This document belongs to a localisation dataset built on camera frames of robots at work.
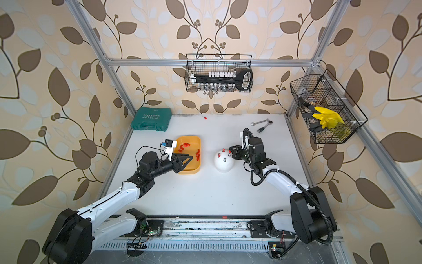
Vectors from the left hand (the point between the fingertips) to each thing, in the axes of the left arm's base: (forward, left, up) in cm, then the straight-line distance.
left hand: (187, 155), depth 77 cm
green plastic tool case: (+38, +28, -15) cm, 49 cm away
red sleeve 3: (+43, -5, -19) cm, 48 cm away
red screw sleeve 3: (+12, -2, -20) cm, 23 cm away
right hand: (+8, -21, -6) cm, 23 cm away
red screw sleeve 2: (+19, +6, -20) cm, 28 cm away
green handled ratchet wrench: (+33, -46, -18) cm, 59 cm away
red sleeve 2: (+6, -21, -6) cm, 22 cm away
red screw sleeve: (+8, -17, -8) cm, 20 cm away
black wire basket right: (+30, -67, +15) cm, 75 cm away
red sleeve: (+5, -15, -8) cm, 18 cm away
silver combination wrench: (+39, -44, -18) cm, 62 cm away
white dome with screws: (+2, -17, -9) cm, 20 cm away
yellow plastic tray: (+19, +2, -21) cm, 28 cm away
